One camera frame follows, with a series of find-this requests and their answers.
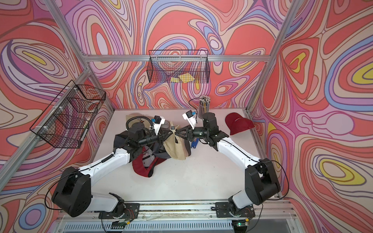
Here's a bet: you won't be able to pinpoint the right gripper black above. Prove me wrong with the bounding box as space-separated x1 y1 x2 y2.
175 124 209 142

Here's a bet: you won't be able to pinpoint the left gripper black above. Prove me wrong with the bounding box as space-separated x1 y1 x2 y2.
136 128 174 149

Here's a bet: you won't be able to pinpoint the beige cap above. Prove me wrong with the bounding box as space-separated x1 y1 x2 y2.
126 115 154 128
163 123 191 160

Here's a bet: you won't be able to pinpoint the dark red cap front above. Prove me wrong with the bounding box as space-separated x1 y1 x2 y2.
132 147 166 178

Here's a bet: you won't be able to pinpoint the dark red cap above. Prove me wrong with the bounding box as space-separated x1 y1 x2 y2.
132 147 166 178
225 113 255 136

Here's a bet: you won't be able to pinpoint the dark grey cap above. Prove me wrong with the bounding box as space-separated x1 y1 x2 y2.
151 141 171 159
113 131 129 152

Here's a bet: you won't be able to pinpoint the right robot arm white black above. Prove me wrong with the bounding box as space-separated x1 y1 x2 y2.
175 111 280 218

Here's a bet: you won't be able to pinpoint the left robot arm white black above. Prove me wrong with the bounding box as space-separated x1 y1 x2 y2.
51 122 172 218

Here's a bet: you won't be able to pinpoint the pencil cup with pencils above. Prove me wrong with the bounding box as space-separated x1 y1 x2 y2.
198 96 211 119

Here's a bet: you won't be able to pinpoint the yellow sticky notes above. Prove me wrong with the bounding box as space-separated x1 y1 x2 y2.
170 73 195 83

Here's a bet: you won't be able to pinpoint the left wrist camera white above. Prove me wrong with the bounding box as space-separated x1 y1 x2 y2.
152 116 165 135

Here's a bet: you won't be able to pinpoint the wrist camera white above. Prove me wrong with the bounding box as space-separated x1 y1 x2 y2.
152 116 165 135
182 110 197 129

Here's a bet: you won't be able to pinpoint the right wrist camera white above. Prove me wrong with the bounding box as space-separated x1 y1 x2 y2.
182 110 197 129

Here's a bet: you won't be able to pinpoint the black wire basket back wall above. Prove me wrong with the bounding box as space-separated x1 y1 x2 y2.
146 49 210 83

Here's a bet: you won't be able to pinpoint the black wire basket wall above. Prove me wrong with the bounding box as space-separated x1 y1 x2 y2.
29 80 106 149
146 49 210 83

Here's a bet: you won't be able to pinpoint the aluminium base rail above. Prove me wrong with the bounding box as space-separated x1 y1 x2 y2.
51 200 303 233

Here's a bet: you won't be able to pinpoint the black wire basket left wall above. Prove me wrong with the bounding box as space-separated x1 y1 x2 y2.
29 80 106 149

